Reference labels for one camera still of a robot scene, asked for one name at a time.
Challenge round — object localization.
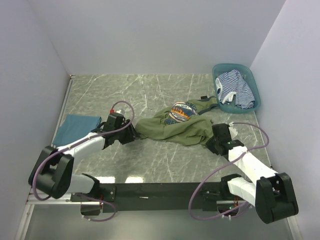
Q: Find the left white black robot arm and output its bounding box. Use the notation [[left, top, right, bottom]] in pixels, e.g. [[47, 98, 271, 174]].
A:
[[28, 112, 139, 201]]

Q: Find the blue white striped tank top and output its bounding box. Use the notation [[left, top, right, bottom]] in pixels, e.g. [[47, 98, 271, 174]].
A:
[[215, 69, 255, 109]]

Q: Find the olive green tank top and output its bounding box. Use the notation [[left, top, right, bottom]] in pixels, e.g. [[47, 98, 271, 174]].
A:
[[135, 96, 218, 146]]

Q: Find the teal plastic laundry basket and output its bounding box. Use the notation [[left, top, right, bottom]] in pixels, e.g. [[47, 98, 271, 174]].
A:
[[212, 63, 261, 114]]

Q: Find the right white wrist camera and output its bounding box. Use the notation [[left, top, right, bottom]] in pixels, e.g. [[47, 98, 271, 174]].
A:
[[228, 122, 238, 139]]

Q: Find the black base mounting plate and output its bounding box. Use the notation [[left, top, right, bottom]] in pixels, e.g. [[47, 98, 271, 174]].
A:
[[71, 181, 248, 214]]

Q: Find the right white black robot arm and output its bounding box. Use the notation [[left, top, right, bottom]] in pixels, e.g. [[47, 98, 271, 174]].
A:
[[205, 123, 299, 224]]

